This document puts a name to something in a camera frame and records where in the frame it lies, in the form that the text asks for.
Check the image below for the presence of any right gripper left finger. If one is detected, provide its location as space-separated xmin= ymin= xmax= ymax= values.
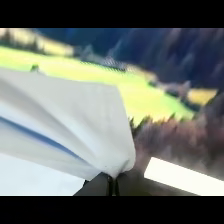
xmin=73 ymin=172 xmax=113 ymax=197

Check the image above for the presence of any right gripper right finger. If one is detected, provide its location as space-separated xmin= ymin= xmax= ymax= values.
xmin=112 ymin=169 xmax=152 ymax=197

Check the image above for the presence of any white garment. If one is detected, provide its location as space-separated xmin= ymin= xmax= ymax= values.
xmin=0 ymin=66 xmax=137 ymax=197

